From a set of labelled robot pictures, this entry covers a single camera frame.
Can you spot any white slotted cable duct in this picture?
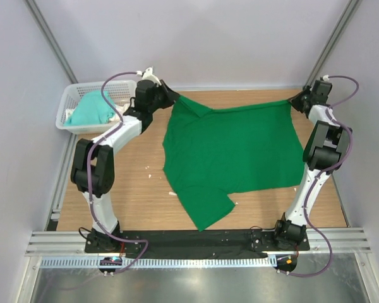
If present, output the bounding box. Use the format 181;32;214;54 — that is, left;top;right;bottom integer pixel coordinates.
40;256;277;269

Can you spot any teal t shirt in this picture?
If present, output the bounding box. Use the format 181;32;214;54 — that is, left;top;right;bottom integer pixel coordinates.
64;90;116;126

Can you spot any green t shirt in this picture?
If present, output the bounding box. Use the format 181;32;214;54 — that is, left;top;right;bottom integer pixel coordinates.
163;97;304;231

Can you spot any white t shirt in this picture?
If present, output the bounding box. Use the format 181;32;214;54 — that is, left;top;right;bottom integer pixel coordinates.
64;102;132;124

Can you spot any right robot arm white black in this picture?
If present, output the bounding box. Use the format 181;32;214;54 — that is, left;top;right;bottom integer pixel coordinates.
272;75;359;250

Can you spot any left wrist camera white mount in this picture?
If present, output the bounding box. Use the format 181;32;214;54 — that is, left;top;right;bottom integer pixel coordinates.
136;66;161;85

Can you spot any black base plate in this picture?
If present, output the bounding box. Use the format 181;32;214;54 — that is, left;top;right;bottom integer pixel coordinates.
85;229;310;259

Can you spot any aluminium frame rail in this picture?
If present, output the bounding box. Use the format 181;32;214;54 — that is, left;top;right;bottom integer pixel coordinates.
26;228;370;259

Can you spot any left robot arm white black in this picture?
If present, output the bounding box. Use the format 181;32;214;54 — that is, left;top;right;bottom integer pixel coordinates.
71;79;180;253

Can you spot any white plastic basket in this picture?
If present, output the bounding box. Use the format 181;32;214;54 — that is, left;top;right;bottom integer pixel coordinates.
56;80;136;134

